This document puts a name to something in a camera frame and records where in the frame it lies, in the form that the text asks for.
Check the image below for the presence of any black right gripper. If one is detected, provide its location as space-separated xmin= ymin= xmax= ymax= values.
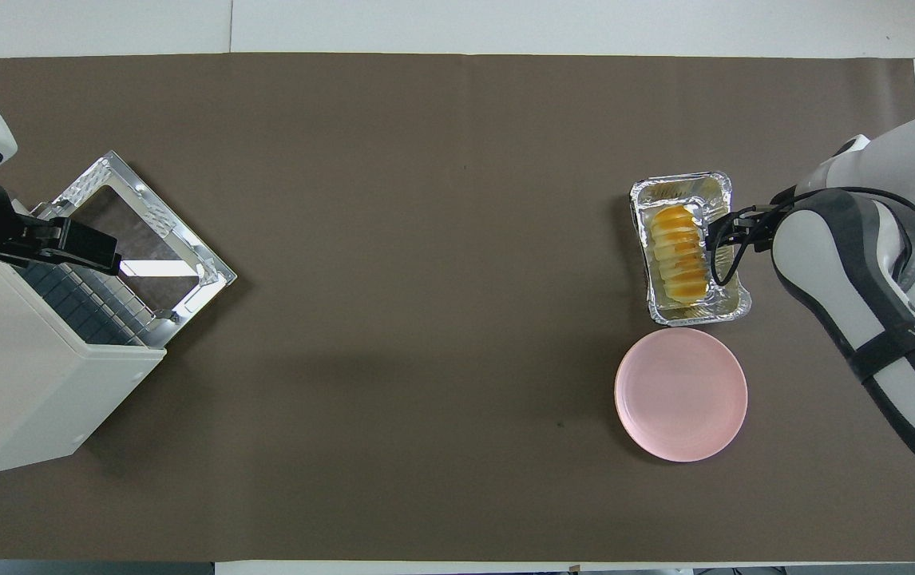
xmin=707 ymin=204 xmax=779 ymax=253

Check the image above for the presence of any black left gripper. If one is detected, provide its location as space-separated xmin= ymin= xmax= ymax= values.
xmin=0 ymin=214 xmax=122 ymax=277

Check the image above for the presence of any aluminium foil tray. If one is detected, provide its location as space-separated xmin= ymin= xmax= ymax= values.
xmin=629 ymin=170 xmax=752 ymax=327

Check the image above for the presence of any sliced golden bread loaf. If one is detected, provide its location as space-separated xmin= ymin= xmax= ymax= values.
xmin=649 ymin=204 xmax=710 ymax=306

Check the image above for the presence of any white toaster oven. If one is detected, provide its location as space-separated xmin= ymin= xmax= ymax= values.
xmin=0 ymin=192 xmax=168 ymax=478

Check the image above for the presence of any pink round plate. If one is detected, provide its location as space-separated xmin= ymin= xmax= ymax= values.
xmin=614 ymin=327 xmax=748 ymax=463

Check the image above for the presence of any brown table mat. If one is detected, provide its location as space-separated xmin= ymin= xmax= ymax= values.
xmin=0 ymin=53 xmax=915 ymax=562

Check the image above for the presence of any glass oven door metal frame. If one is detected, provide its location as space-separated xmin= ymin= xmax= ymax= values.
xmin=52 ymin=150 xmax=237 ymax=348

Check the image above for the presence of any silver oven wire rack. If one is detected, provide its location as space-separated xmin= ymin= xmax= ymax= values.
xmin=14 ymin=204 xmax=167 ymax=348

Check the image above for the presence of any black printed right arm strap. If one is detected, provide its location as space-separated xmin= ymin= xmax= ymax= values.
xmin=849 ymin=319 xmax=915 ymax=383

